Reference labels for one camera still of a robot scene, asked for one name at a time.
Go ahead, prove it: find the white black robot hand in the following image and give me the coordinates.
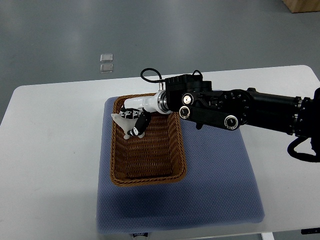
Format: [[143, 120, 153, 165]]
[[119, 96, 164, 138]]

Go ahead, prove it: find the white bear figurine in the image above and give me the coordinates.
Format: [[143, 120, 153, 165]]
[[110, 113, 138, 140]]

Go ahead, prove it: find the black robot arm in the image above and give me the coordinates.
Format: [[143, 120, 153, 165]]
[[159, 70, 320, 163]]

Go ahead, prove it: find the brown wicker basket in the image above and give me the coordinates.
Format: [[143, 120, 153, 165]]
[[109, 92, 188, 187]]

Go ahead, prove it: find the lower floor metal plate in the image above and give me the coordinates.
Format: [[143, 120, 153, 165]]
[[100, 63, 114, 73]]

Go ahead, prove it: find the floor metal plate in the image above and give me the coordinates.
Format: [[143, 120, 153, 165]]
[[100, 53, 113, 63], [100, 63, 114, 73]]

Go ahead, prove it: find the upper floor metal plate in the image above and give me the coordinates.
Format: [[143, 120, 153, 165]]
[[100, 53, 113, 63]]

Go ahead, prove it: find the blue grey mat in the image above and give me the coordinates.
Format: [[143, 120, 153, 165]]
[[96, 96, 265, 235]]

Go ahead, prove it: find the wooden box corner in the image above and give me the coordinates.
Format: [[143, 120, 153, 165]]
[[282, 0, 320, 14]]

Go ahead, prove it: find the black control panel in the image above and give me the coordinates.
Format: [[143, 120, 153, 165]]
[[300, 227, 320, 235]]

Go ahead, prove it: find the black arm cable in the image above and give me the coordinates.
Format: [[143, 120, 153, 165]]
[[140, 68, 167, 85]]

